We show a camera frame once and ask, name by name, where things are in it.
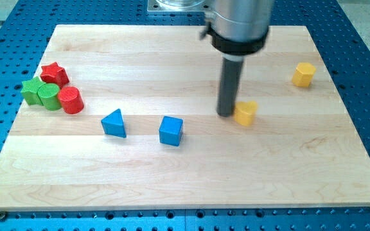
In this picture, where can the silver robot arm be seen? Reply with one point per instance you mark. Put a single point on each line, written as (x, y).
(237, 28)

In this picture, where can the yellow hexagon block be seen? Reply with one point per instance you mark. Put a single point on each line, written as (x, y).
(303, 75)

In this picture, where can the red star block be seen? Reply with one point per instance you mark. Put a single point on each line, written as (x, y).
(53, 73)

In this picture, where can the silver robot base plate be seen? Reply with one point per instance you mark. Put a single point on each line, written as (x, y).
(178, 5)

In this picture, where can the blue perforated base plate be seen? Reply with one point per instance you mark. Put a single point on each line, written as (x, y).
(27, 29)

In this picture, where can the blue cube block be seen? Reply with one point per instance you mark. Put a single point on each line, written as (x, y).
(170, 131)

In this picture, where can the yellow heart block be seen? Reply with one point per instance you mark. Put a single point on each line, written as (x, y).
(244, 112)

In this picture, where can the blue triangle block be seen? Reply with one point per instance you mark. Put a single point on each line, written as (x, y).
(113, 124)

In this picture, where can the wooden board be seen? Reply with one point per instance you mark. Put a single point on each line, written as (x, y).
(301, 151)

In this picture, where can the green star block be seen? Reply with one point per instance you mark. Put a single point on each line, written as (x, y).
(30, 90)

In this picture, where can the green cylinder block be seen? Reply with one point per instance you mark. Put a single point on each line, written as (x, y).
(48, 96)

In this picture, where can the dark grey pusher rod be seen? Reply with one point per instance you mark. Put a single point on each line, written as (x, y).
(228, 87)

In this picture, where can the red cylinder block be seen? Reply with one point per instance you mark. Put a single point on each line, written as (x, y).
(70, 100)

